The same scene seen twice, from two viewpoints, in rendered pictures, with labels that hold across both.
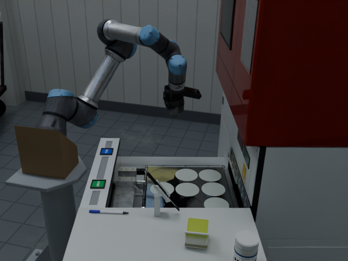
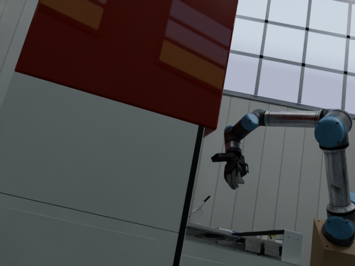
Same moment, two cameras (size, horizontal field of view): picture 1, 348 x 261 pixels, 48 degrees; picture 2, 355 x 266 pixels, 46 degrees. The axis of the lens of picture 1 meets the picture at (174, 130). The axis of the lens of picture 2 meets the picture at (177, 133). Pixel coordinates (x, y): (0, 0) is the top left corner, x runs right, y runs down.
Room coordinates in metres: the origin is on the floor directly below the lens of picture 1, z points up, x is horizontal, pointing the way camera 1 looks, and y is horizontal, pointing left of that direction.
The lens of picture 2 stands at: (3.40, -0.67, 0.69)
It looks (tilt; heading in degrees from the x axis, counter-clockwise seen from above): 18 degrees up; 168
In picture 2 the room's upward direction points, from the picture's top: 11 degrees clockwise
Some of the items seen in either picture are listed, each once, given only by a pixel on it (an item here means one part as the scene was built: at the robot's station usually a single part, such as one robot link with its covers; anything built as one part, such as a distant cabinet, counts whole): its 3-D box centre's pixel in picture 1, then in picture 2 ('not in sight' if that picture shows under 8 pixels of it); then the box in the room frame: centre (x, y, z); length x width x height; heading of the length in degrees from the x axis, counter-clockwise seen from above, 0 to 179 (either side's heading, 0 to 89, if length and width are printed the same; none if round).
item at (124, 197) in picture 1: (124, 197); (236, 248); (1.33, 0.20, 0.87); 0.36 x 0.08 x 0.03; 2
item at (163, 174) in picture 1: (187, 189); (190, 230); (1.35, -0.06, 0.90); 0.34 x 0.34 x 0.01; 2
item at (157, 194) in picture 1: (161, 198); (198, 212); (1.10, 0.04, 1.03); 0.06 x 0.04 x 0.13; 92
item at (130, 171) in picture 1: (127, 171); (251, 241); (1.48, 0.21, 0.89); 0.08 x 0.03 x 0.03; 92
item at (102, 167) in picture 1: (103, 181); (261, 247); (1.41, 0.30, 0.89); 0.55 x 0.09 x 0.14; 2
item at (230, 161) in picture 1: (236, 188); not in sight; (1.38, -0.27, 0.89); 0.44 x 0.02 x 0.10; 2
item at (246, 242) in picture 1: (245, 249); not in sight; (0.88, -0.22, 1.01); 0.07 x 0.07 x 0.10
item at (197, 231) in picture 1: (197, 233); not in sight; (0.97, -0.08, 1.00); 0.07 x 0.07 x 0.07; 83
